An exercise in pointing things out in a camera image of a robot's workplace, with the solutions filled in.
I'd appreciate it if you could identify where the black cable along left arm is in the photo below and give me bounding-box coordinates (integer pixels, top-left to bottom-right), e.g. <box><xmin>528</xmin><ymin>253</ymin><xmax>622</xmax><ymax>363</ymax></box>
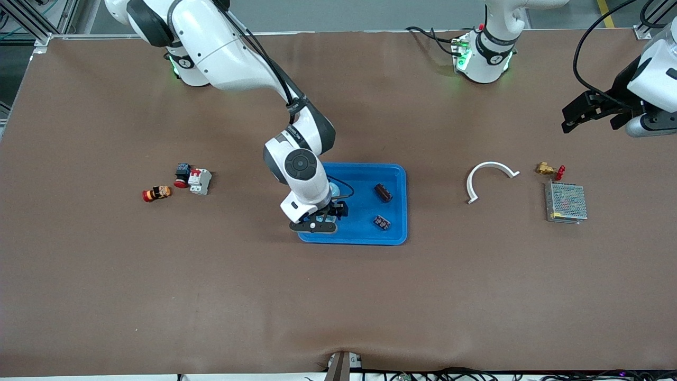
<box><xmin>574</xmin><ymin>0</ymin><xmax>643</xmax><ymax>112</ymax></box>

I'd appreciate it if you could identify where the metal mesh power supply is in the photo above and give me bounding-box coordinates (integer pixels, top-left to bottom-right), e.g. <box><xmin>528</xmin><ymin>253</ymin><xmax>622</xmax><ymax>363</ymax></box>
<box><xmin>544</xmin><ymin>179</ymin><xmax>588</xmax><ymax>225</ymax></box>

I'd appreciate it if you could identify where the black cable at left arm base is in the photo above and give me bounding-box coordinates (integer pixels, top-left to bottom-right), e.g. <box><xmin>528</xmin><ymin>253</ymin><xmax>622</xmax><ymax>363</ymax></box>
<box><xmin>406</xmin><ymin>25</ymin><xmax>461</xmax><ymax>56</ymax></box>

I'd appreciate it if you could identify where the blue plastic tray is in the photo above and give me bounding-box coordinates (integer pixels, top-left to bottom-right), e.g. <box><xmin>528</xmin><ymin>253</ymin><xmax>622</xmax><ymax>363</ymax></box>
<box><xmin>297</xmin><ymin>162</ymin><xmax>408</xmax><ymax>246</ymax></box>

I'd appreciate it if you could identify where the red orange emergency stop button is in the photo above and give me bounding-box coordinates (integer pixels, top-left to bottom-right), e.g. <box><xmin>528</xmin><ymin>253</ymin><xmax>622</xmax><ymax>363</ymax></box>
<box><xmin>142</xmin><ymin>185</ymin><xmax>172</xmax><ymax>203</ymax></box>

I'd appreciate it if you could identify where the white red circuit breaker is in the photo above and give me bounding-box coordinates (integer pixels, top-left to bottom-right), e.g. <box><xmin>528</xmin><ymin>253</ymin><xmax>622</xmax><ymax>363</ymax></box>
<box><xmin>188</xmin><ymin>168</ymin><xmax>213</xmax><ymax>196</ymax></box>

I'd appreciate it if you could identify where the brass valve with red handle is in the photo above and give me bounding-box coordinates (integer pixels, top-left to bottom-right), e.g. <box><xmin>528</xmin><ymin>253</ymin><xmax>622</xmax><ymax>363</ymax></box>
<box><xmin>535</xmin><ymin>162</ymin><xmax>566</xmax><ymax>182</ymax></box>

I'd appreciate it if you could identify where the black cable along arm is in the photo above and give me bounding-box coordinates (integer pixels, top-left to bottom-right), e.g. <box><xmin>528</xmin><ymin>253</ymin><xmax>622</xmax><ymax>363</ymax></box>
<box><xmin>212</xmin><ymin>0</ymin><xmax>355</xmax><ymax>201</ymax></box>
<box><xmin>574</xmin><ymin>0</ymin><xmax>643</xmax><ymax>112</ymax></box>

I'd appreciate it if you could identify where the black cable loop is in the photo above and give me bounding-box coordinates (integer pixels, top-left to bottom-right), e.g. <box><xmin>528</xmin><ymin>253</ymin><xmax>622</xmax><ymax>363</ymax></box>
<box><xmin>639</xmin><ymin>0</ymin><xmax>677</xmax><ymax>30</ymax></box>

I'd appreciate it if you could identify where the white curved plastic clip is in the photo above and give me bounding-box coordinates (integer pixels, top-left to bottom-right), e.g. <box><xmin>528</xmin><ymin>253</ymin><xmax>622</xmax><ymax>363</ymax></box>
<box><xmin>466</xmin><ymin>161</ymin><xmax>520</xmax><ymax>205</ymax></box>

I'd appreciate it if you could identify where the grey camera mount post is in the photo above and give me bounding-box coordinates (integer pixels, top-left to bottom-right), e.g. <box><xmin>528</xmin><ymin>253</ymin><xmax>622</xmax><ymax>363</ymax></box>
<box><xmin>324</xmin><ymin>351</ymin><xmax>364</xmax><ymax>381</ymax></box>

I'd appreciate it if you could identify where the black cable along right arm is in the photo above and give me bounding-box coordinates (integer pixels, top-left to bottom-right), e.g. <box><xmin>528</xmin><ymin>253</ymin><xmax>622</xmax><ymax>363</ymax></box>
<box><xmin>212</xmin><ymin>0</ymin><xmax>355</xmax><ymax>201</ymax></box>

